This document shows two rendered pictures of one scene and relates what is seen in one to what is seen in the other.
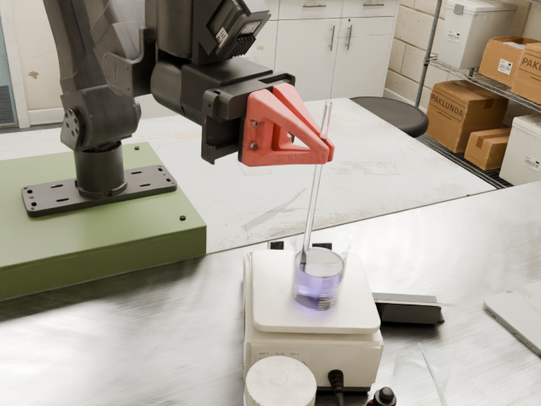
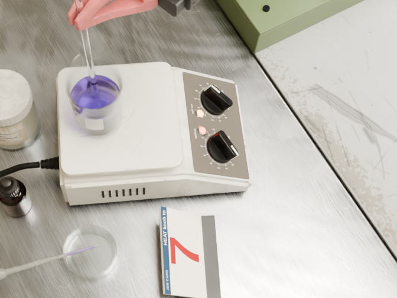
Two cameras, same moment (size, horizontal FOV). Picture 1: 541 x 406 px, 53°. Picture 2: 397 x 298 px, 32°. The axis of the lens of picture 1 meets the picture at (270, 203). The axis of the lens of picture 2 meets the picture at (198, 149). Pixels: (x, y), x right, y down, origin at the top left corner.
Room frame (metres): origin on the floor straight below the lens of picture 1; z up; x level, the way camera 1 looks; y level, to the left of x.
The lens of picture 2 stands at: (0.46, -0.36, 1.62)
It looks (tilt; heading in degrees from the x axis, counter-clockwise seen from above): 66 degrees down; 79
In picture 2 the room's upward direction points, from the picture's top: 11 degrees clockwise
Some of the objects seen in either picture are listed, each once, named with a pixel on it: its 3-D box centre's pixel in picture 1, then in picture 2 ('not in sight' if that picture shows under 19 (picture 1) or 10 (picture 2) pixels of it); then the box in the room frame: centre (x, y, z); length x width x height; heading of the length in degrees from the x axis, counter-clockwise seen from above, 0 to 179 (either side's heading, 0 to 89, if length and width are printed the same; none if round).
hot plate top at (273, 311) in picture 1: (311, 287); (119, 117); (0.44, -0.05, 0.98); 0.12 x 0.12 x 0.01; 5
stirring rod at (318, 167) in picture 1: (311, 209); (88, 51); (0.41, -0.04, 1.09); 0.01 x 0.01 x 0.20
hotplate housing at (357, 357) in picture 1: (303, 304); (144, 133); (0.46, -0.05, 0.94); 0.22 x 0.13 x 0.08; 5
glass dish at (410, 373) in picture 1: (420, 371); (90, 253); (0.41, -0.17, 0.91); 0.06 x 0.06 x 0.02
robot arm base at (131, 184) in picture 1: (99, 166); not in sight; (0.65, 0.23, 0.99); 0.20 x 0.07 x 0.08; 121
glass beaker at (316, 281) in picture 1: (315, 268); (94, 97); (0.41, -0.05, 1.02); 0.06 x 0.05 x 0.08; 116
